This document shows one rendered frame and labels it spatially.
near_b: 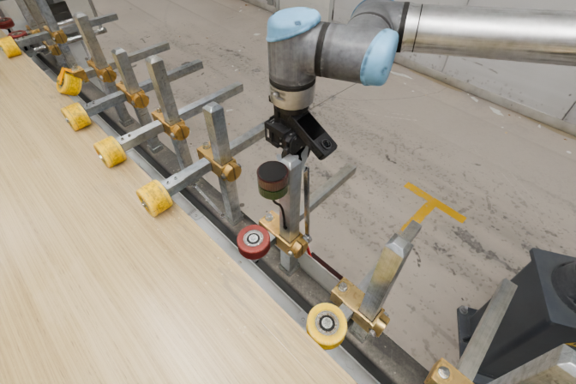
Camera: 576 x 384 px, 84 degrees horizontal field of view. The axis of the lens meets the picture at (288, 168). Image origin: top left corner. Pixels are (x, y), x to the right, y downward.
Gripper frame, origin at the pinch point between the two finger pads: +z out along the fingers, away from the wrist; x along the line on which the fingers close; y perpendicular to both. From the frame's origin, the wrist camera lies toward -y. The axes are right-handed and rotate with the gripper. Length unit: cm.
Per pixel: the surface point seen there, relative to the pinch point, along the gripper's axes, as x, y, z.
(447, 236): -95, -31, 101
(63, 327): 56, 11, 10
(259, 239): 15.2, -1.7, 10.2
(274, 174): 12.7, -5.5, -13.2
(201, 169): 13.1, 23.0, 5.0
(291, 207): 8.8, -6.3, -0.5
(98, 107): 20, 73, 5
